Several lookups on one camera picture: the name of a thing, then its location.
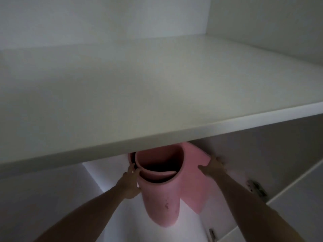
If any white wardrobe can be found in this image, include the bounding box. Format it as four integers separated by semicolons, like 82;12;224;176
0;0;323;242

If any person's right forearm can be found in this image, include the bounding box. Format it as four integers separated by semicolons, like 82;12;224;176
214;173;313;242

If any pink yoga mat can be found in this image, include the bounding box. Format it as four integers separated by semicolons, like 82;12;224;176
127;141;212;228

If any silver wardrobe hinge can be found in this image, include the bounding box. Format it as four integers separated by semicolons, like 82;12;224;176
247;180;268;197

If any person's right hand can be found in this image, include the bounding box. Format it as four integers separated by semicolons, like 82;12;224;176
198;155;228;180

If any person's left hand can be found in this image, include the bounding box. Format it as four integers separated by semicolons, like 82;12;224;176
116;163;142;200

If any person's left forearm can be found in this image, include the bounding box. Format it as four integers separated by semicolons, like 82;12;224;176
33;185;127;242

